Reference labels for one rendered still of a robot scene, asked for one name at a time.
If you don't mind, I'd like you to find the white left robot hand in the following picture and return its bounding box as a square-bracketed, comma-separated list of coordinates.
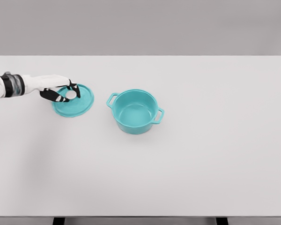
[37, 74, 81, 103]

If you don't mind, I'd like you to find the teal pot lid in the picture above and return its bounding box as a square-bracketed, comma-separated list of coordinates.
[52, 84, 95, 118]

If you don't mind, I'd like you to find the teal pot with handles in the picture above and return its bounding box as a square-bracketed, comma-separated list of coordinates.
[106, 89, 165, 135]

